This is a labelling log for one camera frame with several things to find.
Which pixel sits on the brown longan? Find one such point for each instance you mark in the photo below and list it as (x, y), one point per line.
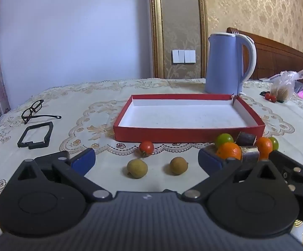
(178, 165)
(137, 168)

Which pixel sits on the green tomato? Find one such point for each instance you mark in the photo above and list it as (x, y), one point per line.
(224, 139)
(274, 143)

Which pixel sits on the black eyeglasses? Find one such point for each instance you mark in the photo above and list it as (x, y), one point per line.
(33, 107)

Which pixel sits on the small red cherry tomatoes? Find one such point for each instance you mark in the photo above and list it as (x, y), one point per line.
(271, 98)

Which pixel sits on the clear plastic bag of walnuts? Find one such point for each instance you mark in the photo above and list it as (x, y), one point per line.
(282, 90)

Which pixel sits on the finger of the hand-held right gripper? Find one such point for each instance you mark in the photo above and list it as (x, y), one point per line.
(288, 166)

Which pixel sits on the wooden headboard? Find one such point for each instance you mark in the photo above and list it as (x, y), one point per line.
(276, 55)

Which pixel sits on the black rectangular plastic frame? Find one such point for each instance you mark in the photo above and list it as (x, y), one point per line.
(49, 133)

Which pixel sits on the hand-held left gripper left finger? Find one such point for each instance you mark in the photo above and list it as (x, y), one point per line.
(84, 160)

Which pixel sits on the red tomato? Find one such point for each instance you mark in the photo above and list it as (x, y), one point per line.
(146, 148)

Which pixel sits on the gold framed wall panel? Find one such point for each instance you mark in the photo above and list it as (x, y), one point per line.
(182, 18)

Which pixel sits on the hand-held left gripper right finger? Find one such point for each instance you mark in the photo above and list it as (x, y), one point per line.
(209, 163)

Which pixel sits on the white wall switch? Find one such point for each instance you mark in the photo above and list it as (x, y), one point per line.
(184, 56)

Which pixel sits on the red cardboard box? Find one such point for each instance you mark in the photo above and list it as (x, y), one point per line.
(182, 136)

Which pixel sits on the blue electric kettle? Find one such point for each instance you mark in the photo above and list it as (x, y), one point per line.
(220, 65)

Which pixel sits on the orange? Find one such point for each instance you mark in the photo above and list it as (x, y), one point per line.
(228, 151)
(263, 147)

